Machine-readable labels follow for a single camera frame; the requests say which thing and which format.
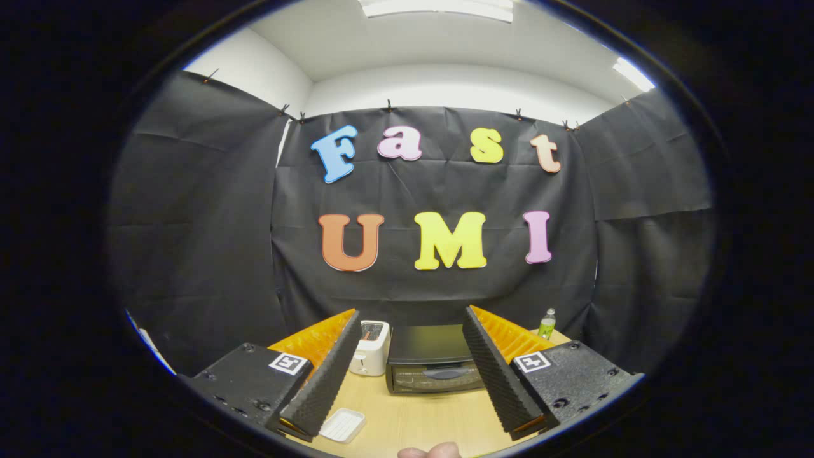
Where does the white rectangular tray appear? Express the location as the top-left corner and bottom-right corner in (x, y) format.
(318, 408), (367, 444)

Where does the white pop-up toaster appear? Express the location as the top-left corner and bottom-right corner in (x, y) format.
(348, 320), (392, 377)

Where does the black toaster oven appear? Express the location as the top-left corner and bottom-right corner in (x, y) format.
(385, 324), (487, 395)

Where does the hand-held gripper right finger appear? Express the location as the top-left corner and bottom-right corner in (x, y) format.
(462, 305), (645, 442)

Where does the long ceiling light panel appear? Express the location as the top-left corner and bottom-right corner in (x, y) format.
(357, 0), (514, 24)

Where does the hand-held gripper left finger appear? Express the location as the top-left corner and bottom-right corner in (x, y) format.
(177, 309), (361, 443)

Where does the small ceiling light panel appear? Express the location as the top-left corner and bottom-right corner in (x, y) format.
(612, 57), (656, 93)

